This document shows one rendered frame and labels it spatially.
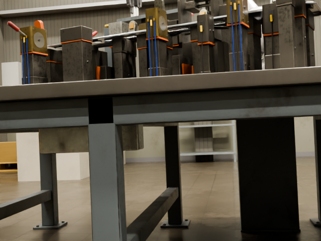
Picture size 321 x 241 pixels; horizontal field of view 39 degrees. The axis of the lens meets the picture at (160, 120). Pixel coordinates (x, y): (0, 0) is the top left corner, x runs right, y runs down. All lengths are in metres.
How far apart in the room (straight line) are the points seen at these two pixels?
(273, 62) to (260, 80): 0.48
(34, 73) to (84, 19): 6.66
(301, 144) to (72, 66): 6.53
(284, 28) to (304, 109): 0.34
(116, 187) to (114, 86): 0.27
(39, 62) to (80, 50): 0.25
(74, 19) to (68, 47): 6.79
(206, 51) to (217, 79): 0.60
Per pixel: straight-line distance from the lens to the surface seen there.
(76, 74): 2.05
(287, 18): 1.48
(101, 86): 1.21
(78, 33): 2.07
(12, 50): 9.25
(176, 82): 1.17
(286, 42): 1.46
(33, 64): 2.19
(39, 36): 2.24
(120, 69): 2.10
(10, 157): 7.82
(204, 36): 1.77
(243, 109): 1.20
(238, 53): 1.67
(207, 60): 1.76
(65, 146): 1.56
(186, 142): 8.19
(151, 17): 1.86
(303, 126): 8.25
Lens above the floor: 0.56
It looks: 1 degrees up
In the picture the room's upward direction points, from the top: 3 degrees counter-clockwise
